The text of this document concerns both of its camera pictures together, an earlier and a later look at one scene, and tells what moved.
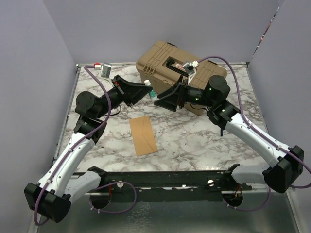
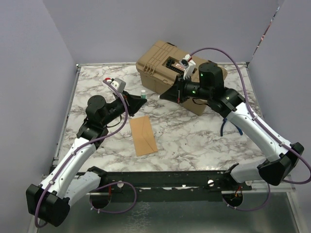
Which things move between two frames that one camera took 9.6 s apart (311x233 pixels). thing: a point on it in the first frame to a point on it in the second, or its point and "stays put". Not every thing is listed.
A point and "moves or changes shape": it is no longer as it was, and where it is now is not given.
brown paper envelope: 144,142 stays put
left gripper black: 131,92 to 133,103
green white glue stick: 152,93 moves or changes shape
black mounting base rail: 166,186 stays put
